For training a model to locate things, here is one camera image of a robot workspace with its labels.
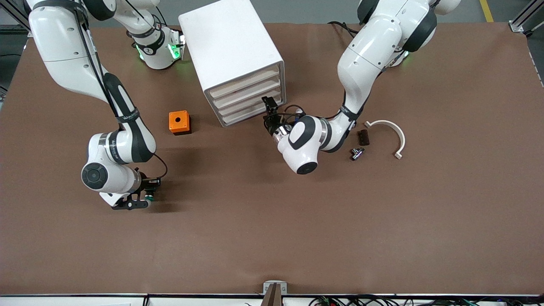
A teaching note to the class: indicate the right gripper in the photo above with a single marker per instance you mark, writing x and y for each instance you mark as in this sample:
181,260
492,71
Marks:
147,184

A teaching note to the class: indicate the small silver purple connector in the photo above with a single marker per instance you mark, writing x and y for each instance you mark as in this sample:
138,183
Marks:
357,153

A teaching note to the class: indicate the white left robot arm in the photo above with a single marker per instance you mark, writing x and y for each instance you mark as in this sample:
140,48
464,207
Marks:
369,51

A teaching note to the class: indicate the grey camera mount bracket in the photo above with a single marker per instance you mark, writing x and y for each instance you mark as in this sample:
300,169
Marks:
275,289

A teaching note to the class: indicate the orange box with hole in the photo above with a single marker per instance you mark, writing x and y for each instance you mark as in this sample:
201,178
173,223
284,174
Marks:
173,123

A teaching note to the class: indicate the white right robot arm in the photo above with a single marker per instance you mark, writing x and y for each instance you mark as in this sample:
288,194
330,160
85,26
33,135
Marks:
63,42

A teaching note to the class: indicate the aluminium frame profile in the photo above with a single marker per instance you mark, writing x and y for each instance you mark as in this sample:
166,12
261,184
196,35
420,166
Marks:
12,12
525,19

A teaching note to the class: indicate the green push button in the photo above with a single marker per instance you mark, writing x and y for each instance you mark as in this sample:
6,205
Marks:
149,196

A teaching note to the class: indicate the brown terminal block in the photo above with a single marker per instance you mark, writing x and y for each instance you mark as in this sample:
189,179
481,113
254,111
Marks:
364,137

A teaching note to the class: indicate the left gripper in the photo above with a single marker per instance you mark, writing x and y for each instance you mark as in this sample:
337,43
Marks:
272,123

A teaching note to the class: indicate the white table edge rail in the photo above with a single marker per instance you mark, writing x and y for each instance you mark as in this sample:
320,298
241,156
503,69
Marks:
63,301

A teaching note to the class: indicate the white curved bracket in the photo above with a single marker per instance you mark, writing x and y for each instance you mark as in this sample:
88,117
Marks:
400,136

